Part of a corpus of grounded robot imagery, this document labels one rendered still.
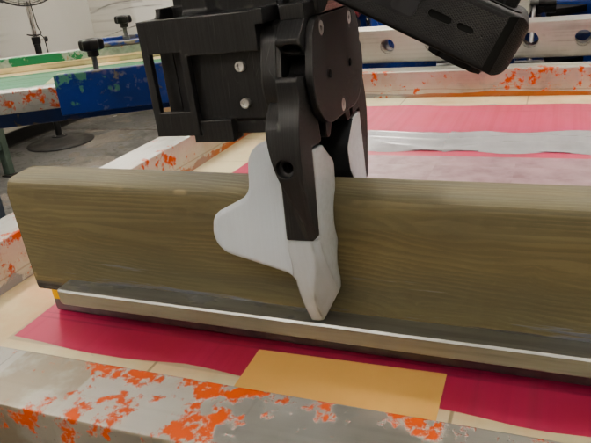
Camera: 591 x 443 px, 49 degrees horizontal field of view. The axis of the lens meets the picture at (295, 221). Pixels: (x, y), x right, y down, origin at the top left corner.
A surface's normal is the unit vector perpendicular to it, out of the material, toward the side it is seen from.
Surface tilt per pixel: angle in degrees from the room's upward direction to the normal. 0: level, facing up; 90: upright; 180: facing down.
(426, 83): 90
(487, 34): 89
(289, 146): 80
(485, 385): 0
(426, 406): 0
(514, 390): 0
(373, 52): 90
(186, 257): 93
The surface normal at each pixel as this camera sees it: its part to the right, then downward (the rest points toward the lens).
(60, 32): 0.93, 0.06
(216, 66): -0.36, 0.38
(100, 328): -0.10, -0.92
